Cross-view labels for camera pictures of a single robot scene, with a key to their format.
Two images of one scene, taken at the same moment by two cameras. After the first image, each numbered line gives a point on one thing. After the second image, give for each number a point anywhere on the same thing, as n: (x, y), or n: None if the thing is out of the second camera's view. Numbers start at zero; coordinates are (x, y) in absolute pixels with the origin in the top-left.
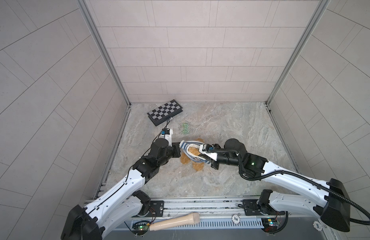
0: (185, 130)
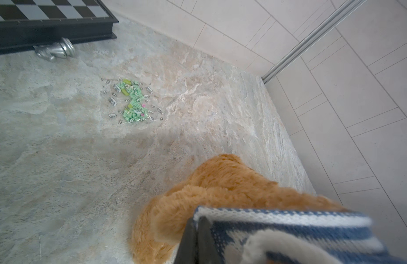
0: (130, 101)
